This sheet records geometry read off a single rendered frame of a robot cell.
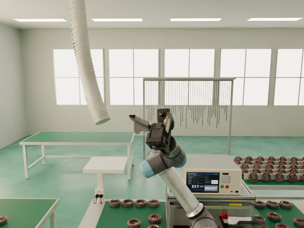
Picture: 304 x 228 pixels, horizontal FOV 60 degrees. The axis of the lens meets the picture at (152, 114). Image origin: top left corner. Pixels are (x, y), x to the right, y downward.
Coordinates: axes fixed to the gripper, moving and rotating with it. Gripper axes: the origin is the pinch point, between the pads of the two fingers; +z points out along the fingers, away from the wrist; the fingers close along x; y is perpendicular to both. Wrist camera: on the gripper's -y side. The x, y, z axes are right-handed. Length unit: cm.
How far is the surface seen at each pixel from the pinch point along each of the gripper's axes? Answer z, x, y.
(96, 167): -120, 110, -29
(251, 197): -150, -19, -19
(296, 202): -239, -55, -43
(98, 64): -391, 435, -477
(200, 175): -127, 16, -26
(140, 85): -481, 327, -450
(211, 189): -138, 9, -20
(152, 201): -181, 77, -18
